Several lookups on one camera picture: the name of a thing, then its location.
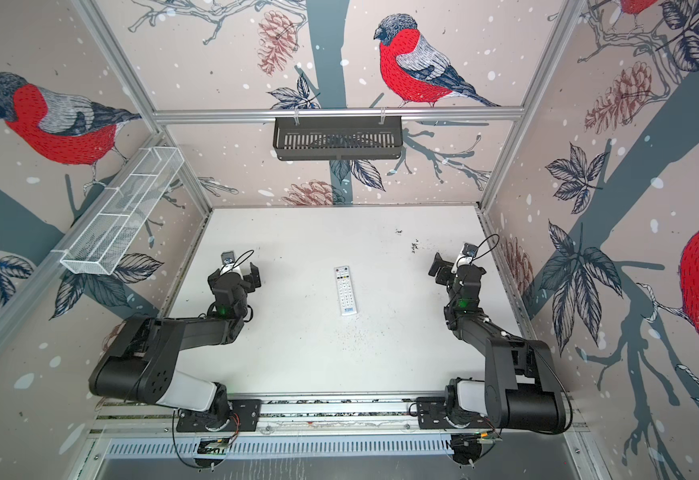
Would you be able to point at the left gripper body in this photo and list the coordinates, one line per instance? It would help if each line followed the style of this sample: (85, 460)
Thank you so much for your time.
(244, 287)

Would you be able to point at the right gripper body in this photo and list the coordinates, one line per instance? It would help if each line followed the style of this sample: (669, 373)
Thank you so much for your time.
(453, 285)

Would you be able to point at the white remote control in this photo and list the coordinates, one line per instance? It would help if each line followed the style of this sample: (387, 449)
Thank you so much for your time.
(345, 292)

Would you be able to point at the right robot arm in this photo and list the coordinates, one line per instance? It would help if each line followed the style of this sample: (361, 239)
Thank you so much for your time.
(521, 389)

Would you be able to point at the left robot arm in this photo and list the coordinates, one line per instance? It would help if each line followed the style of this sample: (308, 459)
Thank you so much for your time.
(140, 365)

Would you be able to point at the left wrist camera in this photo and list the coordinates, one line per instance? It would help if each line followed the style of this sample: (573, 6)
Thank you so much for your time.
(229, 263)

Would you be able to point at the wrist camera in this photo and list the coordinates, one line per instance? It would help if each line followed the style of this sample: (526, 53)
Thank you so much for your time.
(465, 256)
(229, 263)

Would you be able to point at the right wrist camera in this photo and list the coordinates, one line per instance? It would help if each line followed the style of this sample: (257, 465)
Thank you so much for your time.
(465, 256)

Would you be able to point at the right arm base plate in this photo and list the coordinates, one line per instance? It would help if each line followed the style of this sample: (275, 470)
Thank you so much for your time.
(438, 413)

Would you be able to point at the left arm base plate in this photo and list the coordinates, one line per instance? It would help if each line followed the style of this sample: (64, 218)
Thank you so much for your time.
(232, 416)

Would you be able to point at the black wall basket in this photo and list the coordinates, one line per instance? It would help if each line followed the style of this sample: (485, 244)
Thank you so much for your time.
(338, 138)

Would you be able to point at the white mesh wall shelf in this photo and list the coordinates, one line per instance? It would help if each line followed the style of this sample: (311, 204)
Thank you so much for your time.
(106, 238)

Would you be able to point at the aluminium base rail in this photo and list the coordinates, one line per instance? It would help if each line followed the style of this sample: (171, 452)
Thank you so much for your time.
(265, 415)

